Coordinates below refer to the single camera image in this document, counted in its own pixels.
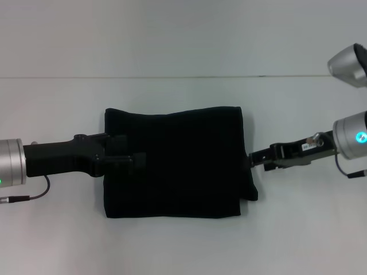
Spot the dark cable of right arm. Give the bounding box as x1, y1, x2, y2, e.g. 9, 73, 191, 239
333, 152, 367, 179

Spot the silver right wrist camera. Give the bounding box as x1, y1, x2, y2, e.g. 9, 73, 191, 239
327, 43, 367, 89

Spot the grey plug of right gripper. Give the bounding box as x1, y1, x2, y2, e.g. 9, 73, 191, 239
306, 132, 325, 146

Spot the black t-shirt with white print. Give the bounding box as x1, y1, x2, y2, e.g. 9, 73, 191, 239
103, 105, 259, 220

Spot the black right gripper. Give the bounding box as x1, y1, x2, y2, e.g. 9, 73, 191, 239
247, 130, 337, 172

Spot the black cable with silver plug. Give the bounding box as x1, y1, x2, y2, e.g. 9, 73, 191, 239
0, 174, 52, 205

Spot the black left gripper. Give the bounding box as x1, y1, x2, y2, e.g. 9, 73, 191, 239
22, 132, 148, 178

